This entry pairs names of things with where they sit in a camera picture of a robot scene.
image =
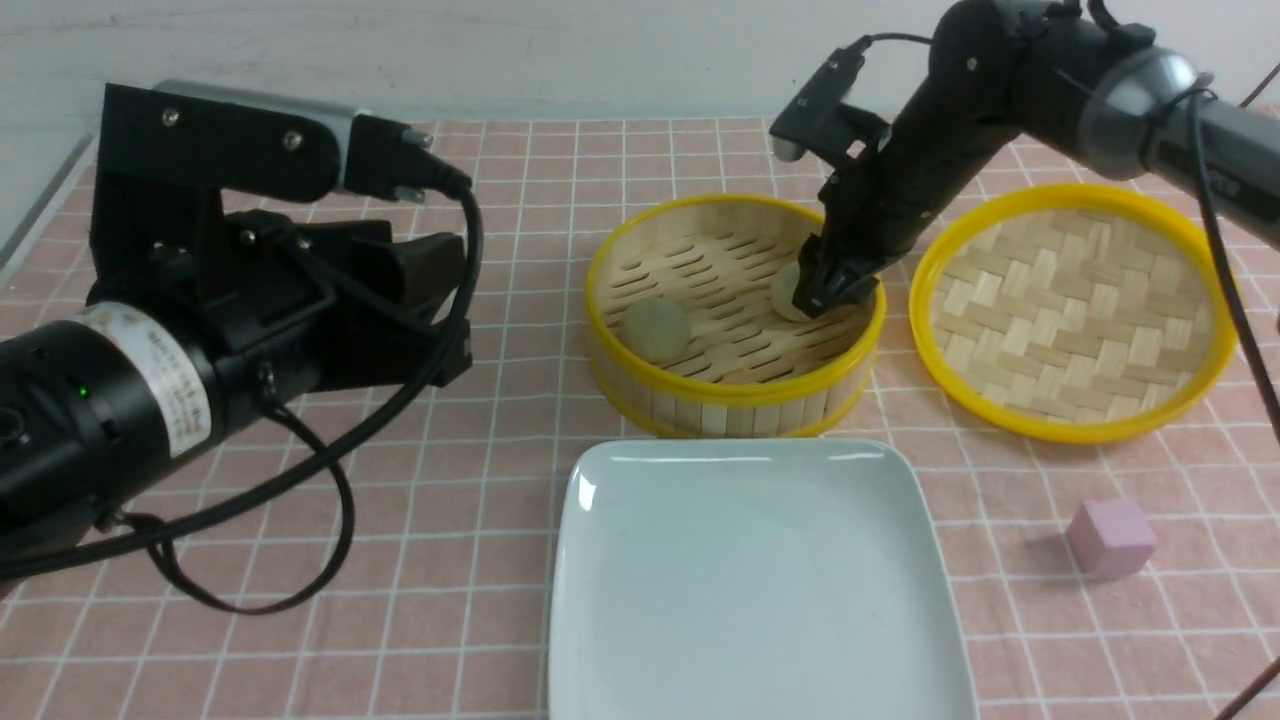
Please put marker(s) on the black cable viewer right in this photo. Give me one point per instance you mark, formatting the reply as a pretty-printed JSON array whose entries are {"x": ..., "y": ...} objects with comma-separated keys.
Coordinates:
[{"x": 1198, "y": 207}]

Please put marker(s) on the black cable viewer left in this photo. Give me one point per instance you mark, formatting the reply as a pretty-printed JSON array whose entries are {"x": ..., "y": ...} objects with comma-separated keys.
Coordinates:
[{"x": 156, "y": 537}]

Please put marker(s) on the steamed bun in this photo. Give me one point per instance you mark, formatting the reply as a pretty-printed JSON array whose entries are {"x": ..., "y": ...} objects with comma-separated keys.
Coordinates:
[
  {"x": 783, "y": 287},
  {"x": 657, "y": 330}
]

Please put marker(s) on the wrist camera viewer right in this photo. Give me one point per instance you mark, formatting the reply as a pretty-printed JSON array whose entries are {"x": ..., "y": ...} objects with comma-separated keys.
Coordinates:
[{"x": 819, "y": 122}]

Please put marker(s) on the black cable viewer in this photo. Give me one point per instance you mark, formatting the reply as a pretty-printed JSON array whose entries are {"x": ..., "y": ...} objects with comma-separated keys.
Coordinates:
[
  {"x": 1198, "y": 207},
  {"x": 156, "y": 537}
]

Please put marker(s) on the yellow rimmed woven steamer lid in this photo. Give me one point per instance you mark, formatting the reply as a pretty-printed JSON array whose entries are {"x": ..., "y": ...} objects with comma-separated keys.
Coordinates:
[{"x": 1072, "y": 313}]

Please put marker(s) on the black gripper viewer left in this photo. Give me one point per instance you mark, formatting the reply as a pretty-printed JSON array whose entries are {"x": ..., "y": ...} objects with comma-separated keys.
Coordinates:
[{"x": 229, "y": 306}]

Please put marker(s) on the black gripper viewer right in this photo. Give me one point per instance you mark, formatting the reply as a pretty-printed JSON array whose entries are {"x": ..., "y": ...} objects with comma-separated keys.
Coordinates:
[{"x": 878, "y": 207}]

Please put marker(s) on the pink cube block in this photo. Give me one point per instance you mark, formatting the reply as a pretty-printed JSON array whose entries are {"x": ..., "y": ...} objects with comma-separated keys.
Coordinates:
[{"x": 1111, "y": 539}]

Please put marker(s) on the wrist camera viewer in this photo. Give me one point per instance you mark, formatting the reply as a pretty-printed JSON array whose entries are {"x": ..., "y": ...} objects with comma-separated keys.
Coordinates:
[
  {"x": 186, "y": 135},
  {"x": 819, "y": 122}
]

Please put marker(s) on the yellow rimmed bamboo steamer basket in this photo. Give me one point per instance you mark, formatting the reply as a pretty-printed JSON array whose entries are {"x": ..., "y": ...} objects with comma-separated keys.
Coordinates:
[{"x": 746, "y": 372}]

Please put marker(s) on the white square plate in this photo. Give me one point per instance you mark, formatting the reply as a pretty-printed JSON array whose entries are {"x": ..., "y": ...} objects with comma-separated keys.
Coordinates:
[{"x": 752, "y": 579}]

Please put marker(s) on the pink checkered tablecloth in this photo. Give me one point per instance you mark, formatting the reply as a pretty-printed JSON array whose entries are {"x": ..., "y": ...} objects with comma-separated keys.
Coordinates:
[{"x": 440, "y": 609}]

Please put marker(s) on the wrist camera viewer left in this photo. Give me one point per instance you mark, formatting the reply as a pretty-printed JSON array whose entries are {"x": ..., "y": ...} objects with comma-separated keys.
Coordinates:
[{"x": 186, "y": 135}]

